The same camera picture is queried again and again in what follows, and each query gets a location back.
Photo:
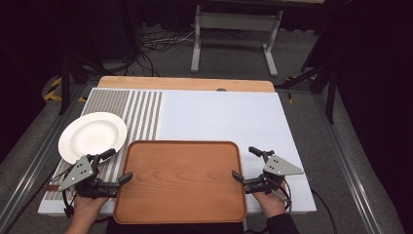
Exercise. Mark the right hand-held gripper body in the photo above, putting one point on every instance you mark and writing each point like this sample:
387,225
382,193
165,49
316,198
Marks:
281,166

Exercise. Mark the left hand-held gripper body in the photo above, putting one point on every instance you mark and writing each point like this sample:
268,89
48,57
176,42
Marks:
78,172

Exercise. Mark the white round plate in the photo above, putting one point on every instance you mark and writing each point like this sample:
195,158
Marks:
92,136

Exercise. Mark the brown wooden tray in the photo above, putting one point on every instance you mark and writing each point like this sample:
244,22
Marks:
181,182

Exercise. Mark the person's left hand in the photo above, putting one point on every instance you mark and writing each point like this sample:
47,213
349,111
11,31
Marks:
87,205

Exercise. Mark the person's right hand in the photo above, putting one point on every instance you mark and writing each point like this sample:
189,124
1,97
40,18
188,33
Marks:
271,203

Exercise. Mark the small brown stick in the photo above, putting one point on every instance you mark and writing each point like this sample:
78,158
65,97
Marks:
52,187

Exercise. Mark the white table cover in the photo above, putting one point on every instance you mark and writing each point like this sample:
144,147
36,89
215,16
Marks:
227,120

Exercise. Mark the grey striped placemat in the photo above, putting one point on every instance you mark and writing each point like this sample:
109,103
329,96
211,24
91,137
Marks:
136,113

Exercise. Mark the black metal stand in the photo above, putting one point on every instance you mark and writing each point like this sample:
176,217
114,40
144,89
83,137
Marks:
330,94
66,81

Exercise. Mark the yellow black floor tape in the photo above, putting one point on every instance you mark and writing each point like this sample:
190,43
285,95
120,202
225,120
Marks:
53,89

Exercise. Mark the grey metal stand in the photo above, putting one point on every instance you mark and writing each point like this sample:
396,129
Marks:
237,21

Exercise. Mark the aluminium floor rail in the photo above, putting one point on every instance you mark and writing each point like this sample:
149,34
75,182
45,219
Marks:
35,162
350,169

